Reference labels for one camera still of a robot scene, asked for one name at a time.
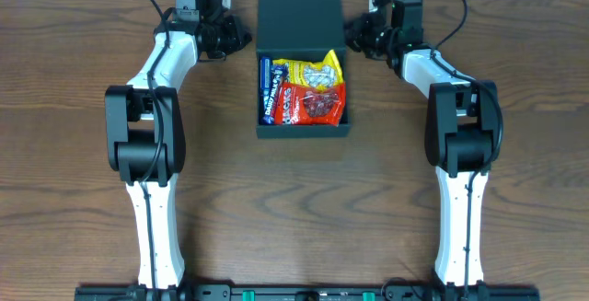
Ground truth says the yellow snack bag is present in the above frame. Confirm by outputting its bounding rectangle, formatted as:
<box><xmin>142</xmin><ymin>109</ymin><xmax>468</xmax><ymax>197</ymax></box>
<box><xmin>272</xmin><ymin>50</ymin><xmax>344</xmax><ymax>91</ymax></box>

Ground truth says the small blue gum pack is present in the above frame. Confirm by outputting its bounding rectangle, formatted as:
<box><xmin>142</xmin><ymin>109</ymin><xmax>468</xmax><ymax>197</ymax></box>
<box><xmin>260</xmin><ymin>57</ymin><xmax>272</xmax><ymax>98</ymax></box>

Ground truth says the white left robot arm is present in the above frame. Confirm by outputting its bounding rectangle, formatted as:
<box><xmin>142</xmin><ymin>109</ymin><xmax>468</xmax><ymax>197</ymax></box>
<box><xmin>105</xmin><ymin>16</ymin><xmax>251</xmax><ymax>291</ymax></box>

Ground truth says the black gift box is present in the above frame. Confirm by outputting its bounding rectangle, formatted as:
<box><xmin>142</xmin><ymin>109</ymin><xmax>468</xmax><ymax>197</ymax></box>
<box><xmin>256</xmin><ymin>0</ymin><xmax>352</xmax><ymax>139</ymax></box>

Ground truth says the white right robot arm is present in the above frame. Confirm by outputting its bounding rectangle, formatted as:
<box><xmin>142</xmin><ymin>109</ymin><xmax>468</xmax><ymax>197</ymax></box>
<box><xmin>344</xmin><ymin>12</ymin><xmax>503</xmax><ymax>288</ymax></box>

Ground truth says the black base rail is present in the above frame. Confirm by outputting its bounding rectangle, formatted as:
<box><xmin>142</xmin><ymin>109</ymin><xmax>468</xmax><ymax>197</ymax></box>
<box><xmin>73</xmin><ymin>283</ymin><xmax>542</xmax><ymax>301</ymax></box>

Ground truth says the Dairy Milk chocolate bar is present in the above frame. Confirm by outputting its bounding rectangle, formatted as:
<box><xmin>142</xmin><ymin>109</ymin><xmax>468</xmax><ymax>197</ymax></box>
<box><xmin>262</xmin><ymin>64</ymin><xmax>288</xmax><ymax>124</ymax></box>

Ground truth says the red snack bag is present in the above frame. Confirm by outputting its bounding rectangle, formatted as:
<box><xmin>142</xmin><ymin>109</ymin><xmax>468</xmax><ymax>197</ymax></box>
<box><xmin>274</xmin><ymin>83</ymin><xmax>346</xmax><ymax>126</ymax></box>

